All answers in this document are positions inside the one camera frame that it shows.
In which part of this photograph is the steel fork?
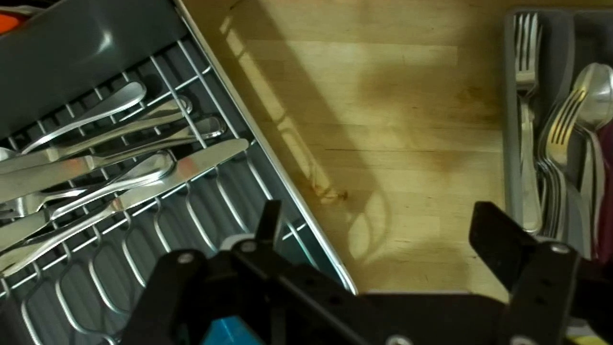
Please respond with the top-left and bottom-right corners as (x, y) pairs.
(512, 9), (546, 238)
(537, 84), (590, 241)

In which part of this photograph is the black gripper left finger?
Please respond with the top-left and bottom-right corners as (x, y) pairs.
(121, 197), (286, 345)

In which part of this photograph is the blue plastic cup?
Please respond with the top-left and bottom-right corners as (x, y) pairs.
(201, 314), (265, 345)

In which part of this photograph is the orange handled utensil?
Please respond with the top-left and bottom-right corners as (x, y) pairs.
(0, 8), (33, 38)

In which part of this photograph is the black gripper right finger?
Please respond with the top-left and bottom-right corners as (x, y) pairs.
(468, 199), (585, 345)

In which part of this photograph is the steel table knife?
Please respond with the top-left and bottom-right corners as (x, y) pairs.
(0, 136), (253, 278)
(0, 115), (230, 207)

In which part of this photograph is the grey steel dish rack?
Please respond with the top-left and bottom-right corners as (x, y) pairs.
(0, 0), (360, 345)

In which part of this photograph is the grey cutlery tray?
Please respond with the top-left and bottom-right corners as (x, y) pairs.
(498, 4), (613, 264)

